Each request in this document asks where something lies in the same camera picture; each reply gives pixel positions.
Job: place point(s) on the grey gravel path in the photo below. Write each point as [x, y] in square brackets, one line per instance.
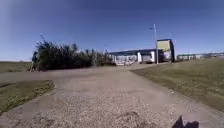
[106, 96]

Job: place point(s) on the pale lamp pole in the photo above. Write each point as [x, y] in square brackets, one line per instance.
[156, 46]

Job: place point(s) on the clump of dark bushes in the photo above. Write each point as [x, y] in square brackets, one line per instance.
[63, 56]

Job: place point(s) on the building with yellow panel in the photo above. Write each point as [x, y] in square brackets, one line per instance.
[165, 50]

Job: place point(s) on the green grass slope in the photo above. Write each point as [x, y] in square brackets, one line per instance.
[193, 78]

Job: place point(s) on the long low building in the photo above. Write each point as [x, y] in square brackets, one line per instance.
[200, 56]

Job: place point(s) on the dry grass verge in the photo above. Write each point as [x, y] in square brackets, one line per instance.
[20, 91]

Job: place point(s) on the flat grass field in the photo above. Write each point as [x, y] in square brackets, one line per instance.
[13, 66]

